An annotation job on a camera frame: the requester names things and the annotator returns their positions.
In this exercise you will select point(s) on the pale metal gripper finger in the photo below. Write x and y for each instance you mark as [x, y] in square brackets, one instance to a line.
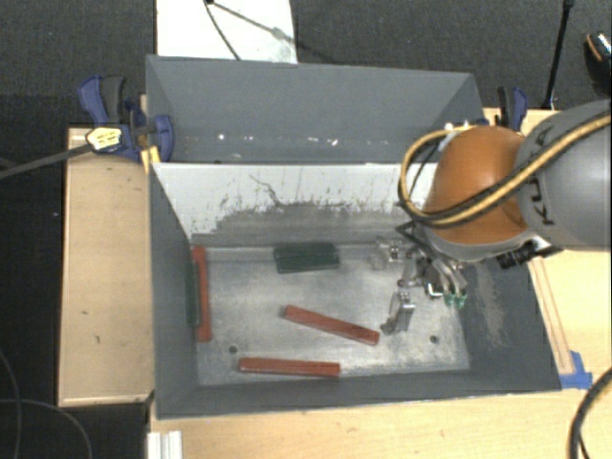
[400, 314]
[391, 254]

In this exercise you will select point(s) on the red-brown flat block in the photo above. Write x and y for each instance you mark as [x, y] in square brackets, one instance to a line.
[330, 324]
[289, 367]
[203, 294]

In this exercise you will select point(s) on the dark green flat block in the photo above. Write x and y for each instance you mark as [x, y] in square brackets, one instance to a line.
[192, 294]
[307, 257]

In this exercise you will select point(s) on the grey metal bin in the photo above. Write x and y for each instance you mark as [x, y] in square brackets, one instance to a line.
[306, 299]

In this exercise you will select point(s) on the pale wood flat board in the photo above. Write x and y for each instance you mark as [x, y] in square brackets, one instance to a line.
[105, 266]

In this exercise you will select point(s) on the black cylinder on white bracket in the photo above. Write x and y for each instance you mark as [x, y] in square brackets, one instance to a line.
[518, 255]

